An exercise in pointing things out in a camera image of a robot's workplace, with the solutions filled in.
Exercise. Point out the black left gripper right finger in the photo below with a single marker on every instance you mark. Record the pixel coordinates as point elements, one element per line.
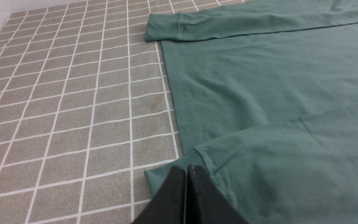
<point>204,202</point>

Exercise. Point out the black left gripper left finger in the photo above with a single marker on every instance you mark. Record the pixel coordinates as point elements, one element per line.
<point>167,206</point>

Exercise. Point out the green long sleeve shirt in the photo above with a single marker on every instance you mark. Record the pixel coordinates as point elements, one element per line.
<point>265,96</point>

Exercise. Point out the grey checked tablecloth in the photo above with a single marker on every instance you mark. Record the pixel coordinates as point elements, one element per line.
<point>85,109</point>

